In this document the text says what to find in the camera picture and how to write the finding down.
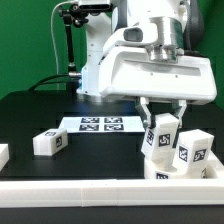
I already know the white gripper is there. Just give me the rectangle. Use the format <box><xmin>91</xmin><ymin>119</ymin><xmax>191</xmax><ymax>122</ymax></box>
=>
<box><xmin>99</xmin><ymin>46</ymin><xmax>217</xmax><ymax>128</ymax></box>

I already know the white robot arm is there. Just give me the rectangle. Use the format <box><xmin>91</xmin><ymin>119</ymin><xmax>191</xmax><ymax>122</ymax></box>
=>
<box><xmin>78</xmin><ymin>0</ymin><xmax>217</xmax><ymax>127</ymax></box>

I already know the white U-shaped fence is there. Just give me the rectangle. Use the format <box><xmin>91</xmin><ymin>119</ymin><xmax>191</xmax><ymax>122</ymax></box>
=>
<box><xmin>0</xmin><ymin>154</ymin><xmax>224</xmax><ymax>208</ymax></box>

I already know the white marker sheet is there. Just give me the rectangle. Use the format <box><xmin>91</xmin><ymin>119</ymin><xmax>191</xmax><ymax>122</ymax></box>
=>
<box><xmin>59</xmin><ymin>116</ymin><xmax>144</xmax><ymax>133</ymax></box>

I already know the black cable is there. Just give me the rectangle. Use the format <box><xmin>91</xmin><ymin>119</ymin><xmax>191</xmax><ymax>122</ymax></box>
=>
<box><xmin>27</xmin><ymin>73</ymin><xmax>82</xmax><ymax>92</ymax></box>

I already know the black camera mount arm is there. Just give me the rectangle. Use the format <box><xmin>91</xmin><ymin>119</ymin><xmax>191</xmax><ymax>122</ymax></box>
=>
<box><xmin>59</xmin><ymin>4</ymin><xmax>88</xmax><ymax>75</ymax></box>

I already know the white cable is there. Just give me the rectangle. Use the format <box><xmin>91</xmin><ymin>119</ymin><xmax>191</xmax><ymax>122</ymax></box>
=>
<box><xmin>50</xmin><ymin>0</ymin><xmax>80</xmax><ymax>91</ymax></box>

